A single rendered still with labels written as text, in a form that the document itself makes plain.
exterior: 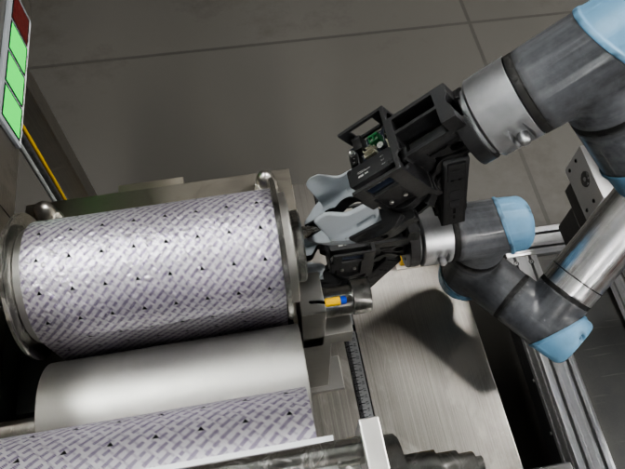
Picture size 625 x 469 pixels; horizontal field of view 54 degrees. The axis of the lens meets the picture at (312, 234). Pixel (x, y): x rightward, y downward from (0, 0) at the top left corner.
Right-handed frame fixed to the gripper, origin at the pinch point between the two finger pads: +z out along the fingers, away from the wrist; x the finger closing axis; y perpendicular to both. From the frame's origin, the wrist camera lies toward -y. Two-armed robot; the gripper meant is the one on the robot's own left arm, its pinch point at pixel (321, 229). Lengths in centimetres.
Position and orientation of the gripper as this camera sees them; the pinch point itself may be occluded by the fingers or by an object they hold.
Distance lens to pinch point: 65.8
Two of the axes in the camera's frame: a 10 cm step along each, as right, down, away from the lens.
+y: -6.3, -2.9, -7.2
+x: 1.7, 8.5, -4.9
